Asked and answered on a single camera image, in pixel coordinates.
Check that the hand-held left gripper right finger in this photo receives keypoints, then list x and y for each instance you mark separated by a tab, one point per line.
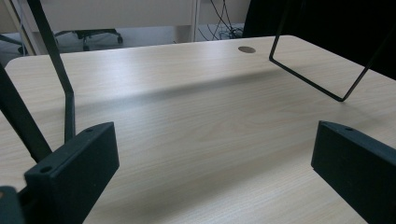
358	168

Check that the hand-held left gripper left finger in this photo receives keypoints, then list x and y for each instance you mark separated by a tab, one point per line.
74	171

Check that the black metal shelf riser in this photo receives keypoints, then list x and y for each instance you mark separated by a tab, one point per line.
69	109

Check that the black office chair base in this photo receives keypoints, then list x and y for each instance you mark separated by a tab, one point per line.
90	33

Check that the grey table grommet cover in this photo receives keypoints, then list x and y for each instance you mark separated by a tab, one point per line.
247	49

